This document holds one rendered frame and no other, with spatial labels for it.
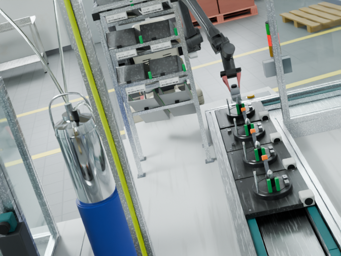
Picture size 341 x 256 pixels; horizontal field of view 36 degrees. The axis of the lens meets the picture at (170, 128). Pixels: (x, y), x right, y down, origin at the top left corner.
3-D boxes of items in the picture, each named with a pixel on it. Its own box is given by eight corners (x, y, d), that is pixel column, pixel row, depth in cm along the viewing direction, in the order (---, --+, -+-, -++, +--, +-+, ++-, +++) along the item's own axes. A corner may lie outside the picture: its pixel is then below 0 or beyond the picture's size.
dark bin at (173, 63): (165, 82, 257) (163, 67, 257) (191, 77, 254) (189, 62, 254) (150, 76, 229) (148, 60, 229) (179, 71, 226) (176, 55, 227)
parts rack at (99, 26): (138, 158, 260) (94, 0, 229) (209, 142, 258) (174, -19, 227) (137, 178, 241) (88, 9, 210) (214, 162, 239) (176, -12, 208)
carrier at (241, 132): (220, 133, 244) (215, 109, 239) (271, 122, 242) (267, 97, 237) (227, 156, 221) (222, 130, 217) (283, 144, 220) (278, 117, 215)
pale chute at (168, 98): (173, 117, 266) (173, 108, 268) (198, 113, 263) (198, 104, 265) (158, 95, 241) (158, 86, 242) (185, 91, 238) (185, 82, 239)
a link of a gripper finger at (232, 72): (244, 86, 246) (240, 68, 248) (229, 89, 246) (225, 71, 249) (243, 90, 253) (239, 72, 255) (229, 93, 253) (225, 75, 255)
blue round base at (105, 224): (99, 248, 197) (78, 187, 186) (139, 240, 196) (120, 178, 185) (95, 275, 182) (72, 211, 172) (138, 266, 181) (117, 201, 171)
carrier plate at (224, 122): (214, 113, 267) (214, 109, 266) (261, 103, 266) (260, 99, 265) (220, 132, 245) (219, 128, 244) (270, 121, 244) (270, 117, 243)
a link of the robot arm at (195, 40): (193, 35, 308) (184, 39, 307) (193, 28, 298) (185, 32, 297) (200, 48, 306) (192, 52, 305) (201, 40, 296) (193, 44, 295)
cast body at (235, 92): (230, 96, 255) (228, 83, 252) (239, 94, 255) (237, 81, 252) (233, 103, 247) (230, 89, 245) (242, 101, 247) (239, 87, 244)
